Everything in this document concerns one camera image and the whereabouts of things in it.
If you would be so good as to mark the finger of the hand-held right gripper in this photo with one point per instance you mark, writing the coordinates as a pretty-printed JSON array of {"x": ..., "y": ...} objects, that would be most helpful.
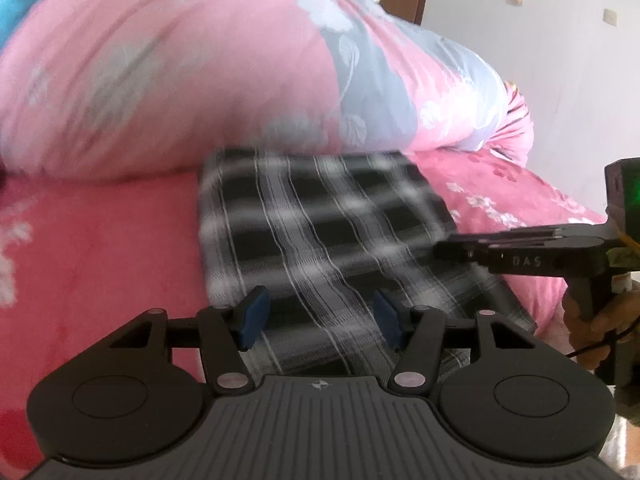
[{"x": 457, "y": 247}]

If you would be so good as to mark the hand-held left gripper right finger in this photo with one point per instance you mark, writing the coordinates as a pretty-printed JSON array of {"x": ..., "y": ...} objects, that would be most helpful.
[{"x": 387, "y": 320}]

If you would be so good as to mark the white wall socket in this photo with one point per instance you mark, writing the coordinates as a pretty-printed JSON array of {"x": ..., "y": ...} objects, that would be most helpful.
[{"x": 610, "y": 17}]

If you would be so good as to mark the black white plaid pants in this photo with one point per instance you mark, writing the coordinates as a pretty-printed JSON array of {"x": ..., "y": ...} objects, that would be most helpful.
[{"x": 325, "y": 220}]

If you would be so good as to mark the pink fleece flower blanket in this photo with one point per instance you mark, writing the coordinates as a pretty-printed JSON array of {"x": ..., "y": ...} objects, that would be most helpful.
[{"x": 100, "y": 260}]

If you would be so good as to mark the person's right hand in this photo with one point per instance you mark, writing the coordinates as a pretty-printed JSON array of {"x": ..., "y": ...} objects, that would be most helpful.
[{"x": 580, "y": 340}]

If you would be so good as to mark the pink grey floral quilt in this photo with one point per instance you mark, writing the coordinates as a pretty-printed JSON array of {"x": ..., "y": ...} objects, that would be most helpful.
[{"x": 175, "y": 60}]

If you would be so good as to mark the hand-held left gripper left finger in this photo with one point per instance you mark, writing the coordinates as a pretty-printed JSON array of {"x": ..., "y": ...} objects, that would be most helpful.
[{"x": 252, "y": 317}]

